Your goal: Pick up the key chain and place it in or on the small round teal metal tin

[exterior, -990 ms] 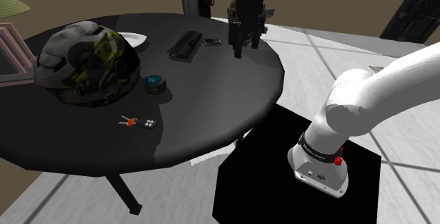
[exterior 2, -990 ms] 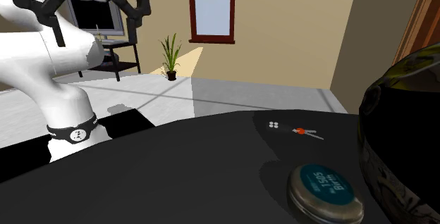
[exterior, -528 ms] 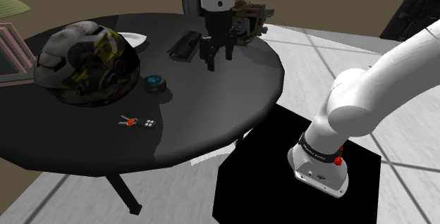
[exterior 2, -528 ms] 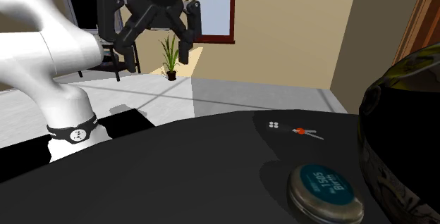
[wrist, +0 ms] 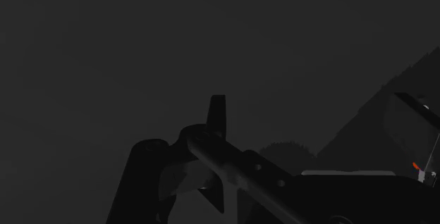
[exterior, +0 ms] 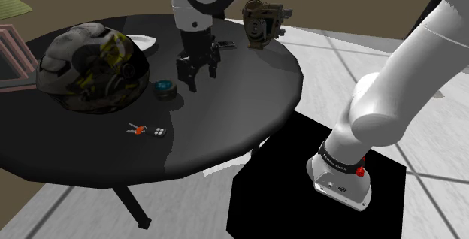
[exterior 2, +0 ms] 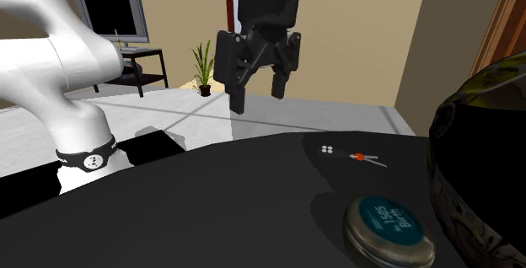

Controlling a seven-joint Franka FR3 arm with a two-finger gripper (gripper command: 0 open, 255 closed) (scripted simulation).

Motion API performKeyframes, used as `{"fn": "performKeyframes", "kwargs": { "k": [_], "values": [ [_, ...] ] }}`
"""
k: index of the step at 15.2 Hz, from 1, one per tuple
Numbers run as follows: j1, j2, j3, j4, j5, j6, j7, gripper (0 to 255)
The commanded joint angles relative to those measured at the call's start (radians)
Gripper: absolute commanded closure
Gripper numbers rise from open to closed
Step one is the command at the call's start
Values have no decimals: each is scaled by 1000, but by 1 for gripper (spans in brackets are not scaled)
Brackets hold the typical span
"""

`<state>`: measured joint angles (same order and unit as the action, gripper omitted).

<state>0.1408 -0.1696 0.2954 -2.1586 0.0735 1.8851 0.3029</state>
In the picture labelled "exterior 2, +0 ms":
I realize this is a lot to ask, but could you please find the black robot stand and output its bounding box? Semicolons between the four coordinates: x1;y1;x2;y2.
0;129;187;220

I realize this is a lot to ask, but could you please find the red framed window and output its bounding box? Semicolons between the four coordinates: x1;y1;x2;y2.
223;0;242;35

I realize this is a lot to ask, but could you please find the dark glossy patterned vase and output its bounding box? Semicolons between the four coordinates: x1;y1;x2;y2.
426;51;526;268

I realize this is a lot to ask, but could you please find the black key fob with keys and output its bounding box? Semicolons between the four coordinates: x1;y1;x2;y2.
318;143;389;169

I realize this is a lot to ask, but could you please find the green potted plant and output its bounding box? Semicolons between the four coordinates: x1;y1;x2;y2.
189;39;216;98

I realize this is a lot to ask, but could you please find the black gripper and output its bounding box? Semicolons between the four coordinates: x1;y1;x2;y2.
212;0;303;115

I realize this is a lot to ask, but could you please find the black round table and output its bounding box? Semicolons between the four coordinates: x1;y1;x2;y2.
0;130;471;268

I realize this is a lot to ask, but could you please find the round tin with teal lid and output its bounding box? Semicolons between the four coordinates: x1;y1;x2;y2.
342;195;437;268

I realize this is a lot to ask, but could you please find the television on black stand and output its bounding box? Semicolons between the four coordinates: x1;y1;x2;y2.
73;0;170;99

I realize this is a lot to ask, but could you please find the brown wooden door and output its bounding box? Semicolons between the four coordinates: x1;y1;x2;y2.
468;0;526;80

